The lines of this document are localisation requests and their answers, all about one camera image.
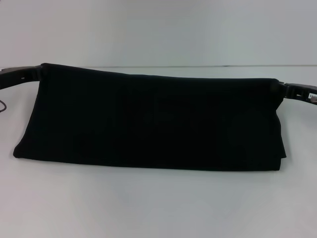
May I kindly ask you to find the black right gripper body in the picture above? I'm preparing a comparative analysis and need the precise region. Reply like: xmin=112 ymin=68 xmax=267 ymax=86
xmin=306 ymin=85 xmax=317 ymax=107

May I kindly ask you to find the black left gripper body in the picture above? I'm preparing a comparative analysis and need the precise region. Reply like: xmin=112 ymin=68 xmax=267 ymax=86
xmin=0 ymin=67 xmax=12 ymax=91

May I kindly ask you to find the black shirt with FREE print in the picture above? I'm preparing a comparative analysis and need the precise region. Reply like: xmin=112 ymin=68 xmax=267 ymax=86
xmin=12 ymin=63 xmax=287 ymax=172

